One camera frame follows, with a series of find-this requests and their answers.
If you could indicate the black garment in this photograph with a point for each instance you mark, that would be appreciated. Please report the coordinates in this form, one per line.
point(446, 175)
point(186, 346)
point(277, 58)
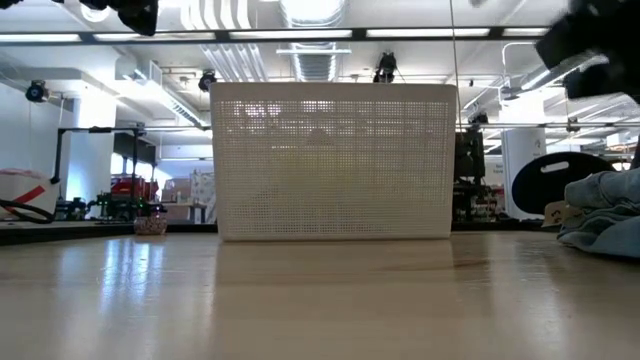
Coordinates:
point(605, 82)

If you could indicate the black ceiling spotlight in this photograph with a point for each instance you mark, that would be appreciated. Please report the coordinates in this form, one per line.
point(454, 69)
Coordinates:
point(36, 92)
point(207, 81)

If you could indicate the black office chair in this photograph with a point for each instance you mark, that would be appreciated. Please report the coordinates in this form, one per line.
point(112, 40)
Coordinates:
point(555, 187)

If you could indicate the red machine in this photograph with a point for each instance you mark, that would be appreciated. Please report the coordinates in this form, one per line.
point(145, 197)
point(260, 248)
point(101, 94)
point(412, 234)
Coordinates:
point(132, 187)

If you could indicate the black equipment rack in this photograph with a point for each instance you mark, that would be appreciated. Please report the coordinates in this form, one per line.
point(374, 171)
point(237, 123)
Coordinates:
point(469, 160)

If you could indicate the stacked cardboard boxes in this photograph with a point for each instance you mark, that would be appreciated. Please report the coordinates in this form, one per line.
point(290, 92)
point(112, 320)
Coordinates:
point(192, 192)

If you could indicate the white handwritten paper tag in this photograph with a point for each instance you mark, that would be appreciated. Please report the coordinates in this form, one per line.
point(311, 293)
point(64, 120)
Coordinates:
point(555, 214)

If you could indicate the blue-grey garment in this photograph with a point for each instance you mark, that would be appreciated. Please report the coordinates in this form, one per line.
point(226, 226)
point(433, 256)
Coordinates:
point(605, 220)

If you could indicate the white bin red stripe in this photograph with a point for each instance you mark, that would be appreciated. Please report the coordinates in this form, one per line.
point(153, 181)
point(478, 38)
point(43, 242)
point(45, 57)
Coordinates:
point(25, 187)

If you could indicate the small patterned pot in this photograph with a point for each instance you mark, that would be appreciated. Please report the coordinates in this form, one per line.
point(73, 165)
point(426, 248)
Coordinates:
point(150, 224)

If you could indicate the white perforated plastic basket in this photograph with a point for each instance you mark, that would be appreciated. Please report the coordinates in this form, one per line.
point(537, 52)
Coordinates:
point(330, 210)

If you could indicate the black metal stand frame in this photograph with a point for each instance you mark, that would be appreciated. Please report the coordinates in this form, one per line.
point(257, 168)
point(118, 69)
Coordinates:
point(56, 155)

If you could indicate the black overhead camera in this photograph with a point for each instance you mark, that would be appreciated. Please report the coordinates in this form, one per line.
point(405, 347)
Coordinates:
point(386, 67)

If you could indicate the black aluminium table frame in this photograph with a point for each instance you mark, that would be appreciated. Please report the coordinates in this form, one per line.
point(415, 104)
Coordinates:
point(75, 232)

